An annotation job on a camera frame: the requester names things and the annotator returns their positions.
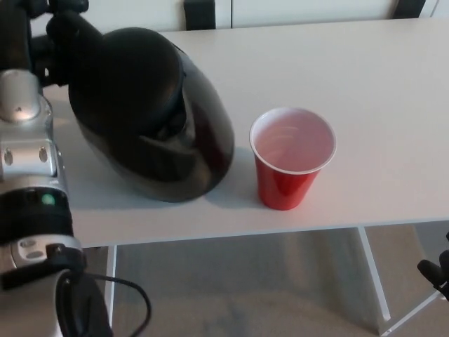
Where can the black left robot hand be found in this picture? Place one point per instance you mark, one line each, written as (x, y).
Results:
(15, 35)

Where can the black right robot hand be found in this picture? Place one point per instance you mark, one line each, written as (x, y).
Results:
(442, 277)

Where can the black electric kettle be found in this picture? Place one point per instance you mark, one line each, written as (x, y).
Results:
(140, 87)

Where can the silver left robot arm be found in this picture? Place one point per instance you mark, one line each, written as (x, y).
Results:
(28, 147)

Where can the red plastic cup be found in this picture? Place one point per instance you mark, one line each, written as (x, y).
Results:
(280, 189)

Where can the black cabinet pull tab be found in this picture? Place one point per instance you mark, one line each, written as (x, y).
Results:
(409, 7)
(199, 14)

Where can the white table leg frame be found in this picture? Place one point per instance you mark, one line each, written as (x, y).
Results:
(373, 277)
(110, 274)

